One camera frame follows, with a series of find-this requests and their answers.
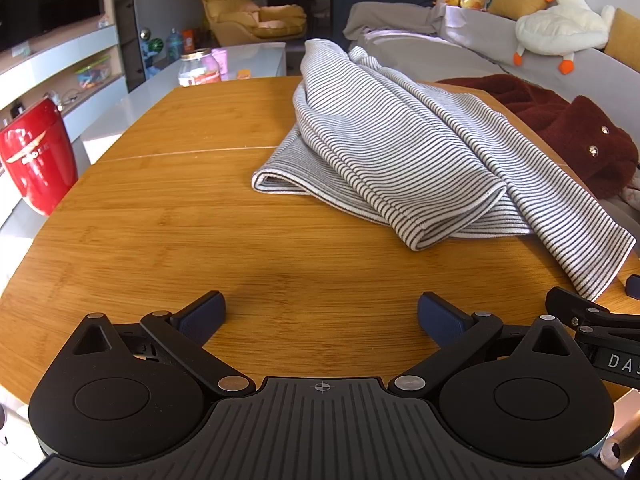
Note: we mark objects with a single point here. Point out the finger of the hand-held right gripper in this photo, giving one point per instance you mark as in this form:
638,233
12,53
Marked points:
575,307
634,285

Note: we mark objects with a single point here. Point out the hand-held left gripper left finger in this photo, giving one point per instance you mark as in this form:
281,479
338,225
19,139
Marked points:
202,318

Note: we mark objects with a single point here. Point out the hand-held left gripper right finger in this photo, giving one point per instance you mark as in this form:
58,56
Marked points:
442,318

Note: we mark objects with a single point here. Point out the striped knit garment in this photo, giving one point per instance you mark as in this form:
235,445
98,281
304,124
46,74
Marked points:
400,150

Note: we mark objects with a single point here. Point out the dark red fluffy jacket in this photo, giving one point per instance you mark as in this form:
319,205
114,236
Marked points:
565,120

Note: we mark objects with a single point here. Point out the red goblet-shaped appliance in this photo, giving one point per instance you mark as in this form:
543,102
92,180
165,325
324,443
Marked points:
35,160

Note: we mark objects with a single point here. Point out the yellow cushion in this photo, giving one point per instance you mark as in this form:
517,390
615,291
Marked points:
625,40
515,2

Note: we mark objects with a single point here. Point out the glass jar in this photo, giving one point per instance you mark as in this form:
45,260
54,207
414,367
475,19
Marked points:
200,72

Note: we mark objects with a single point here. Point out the small orange packet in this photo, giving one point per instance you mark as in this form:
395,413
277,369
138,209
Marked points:
244,74

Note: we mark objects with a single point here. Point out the grey sofa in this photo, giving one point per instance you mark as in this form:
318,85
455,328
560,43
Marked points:
450,55

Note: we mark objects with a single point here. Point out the white coffee table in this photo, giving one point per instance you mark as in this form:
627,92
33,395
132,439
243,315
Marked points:
260,57

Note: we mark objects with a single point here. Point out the white goose plush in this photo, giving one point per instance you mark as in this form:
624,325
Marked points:
555,30

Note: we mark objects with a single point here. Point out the clear plastic container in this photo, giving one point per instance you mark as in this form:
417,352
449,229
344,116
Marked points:
94,72

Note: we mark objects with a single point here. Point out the blue water bottle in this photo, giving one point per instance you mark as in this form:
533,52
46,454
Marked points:
174,47

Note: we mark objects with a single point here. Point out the green ball toy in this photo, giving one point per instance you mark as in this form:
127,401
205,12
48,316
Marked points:
154,46

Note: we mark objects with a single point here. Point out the orange pack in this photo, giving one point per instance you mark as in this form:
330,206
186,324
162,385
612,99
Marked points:
188,40

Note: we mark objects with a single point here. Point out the black power adapter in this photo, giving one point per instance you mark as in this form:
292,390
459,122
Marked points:
18,108

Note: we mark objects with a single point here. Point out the white television cabinet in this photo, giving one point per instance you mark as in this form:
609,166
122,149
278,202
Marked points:
65,50

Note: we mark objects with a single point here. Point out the grey blanket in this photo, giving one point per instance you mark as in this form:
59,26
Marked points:
390,17

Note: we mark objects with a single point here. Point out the yellow armchair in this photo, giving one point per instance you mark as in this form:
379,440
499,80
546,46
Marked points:
235,10

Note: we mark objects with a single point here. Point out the black television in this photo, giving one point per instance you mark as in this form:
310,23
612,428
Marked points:
45,0

